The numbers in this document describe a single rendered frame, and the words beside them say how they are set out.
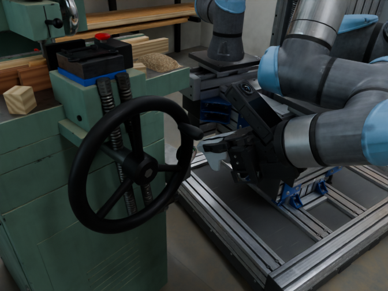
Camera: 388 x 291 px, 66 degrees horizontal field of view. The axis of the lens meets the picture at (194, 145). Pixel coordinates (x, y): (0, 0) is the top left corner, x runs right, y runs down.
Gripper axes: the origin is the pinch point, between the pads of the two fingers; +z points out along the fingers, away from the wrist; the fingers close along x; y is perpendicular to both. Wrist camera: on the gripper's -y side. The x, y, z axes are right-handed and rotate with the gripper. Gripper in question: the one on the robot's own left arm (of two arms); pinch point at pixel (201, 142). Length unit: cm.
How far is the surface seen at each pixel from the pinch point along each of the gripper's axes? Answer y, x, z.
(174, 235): 53, 30, 77
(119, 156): -3.0, -12.1, 10.8
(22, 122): -15.5, -23.9, 18.4
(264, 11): -69, 315, 164
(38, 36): -31.7, -13.1, 22.2
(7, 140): -13.4, -27.2, 19.6
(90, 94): -15.7, -14.4, 7.3
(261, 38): -40, 315, 180
